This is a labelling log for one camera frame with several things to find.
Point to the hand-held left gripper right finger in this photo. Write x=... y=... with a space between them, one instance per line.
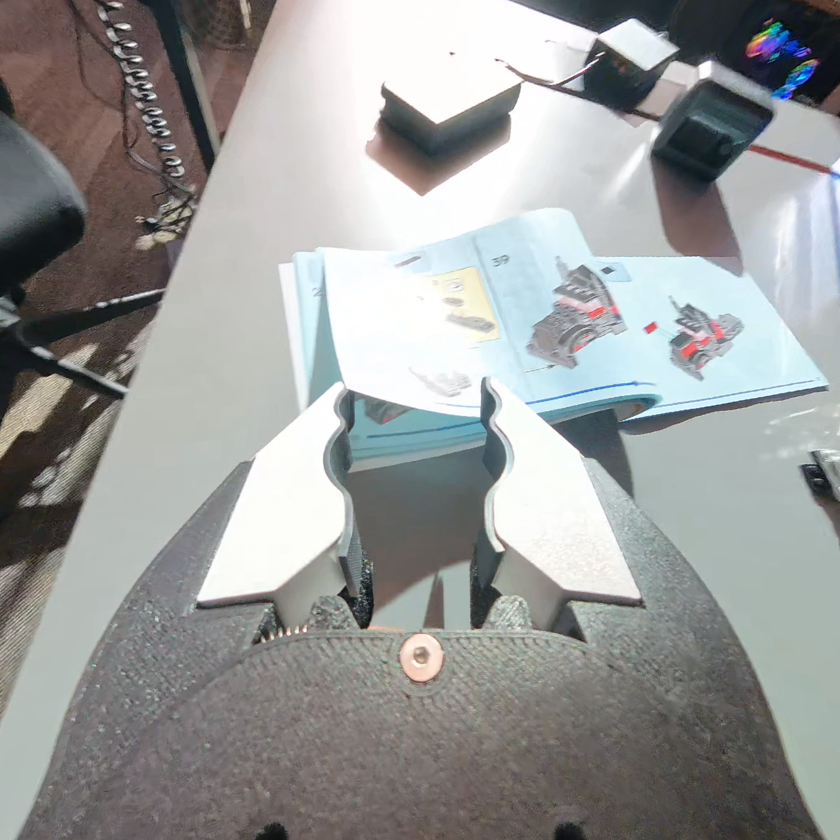
x=558 y=525

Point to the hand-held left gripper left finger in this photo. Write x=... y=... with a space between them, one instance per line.
x=282 y=525

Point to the light blue instruction booklet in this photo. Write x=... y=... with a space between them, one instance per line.
x=722 y=328

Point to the grey black grille brick assembly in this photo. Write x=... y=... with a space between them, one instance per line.
x=823 y=472

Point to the grey desk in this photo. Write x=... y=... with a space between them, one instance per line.
x=262 y=197

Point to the black desk leg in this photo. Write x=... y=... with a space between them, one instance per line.
x=190 y=85

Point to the black office chair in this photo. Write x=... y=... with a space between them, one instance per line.
x=33 y=216

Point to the dark grey cube device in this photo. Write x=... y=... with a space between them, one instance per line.
x=709 y=131

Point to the black flat power bank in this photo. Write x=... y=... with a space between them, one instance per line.
x=446 y=98

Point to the black adapter box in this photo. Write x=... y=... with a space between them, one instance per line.
x=630 y=59

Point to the rainbow lit computer case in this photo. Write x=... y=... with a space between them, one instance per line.
x=781 y=46

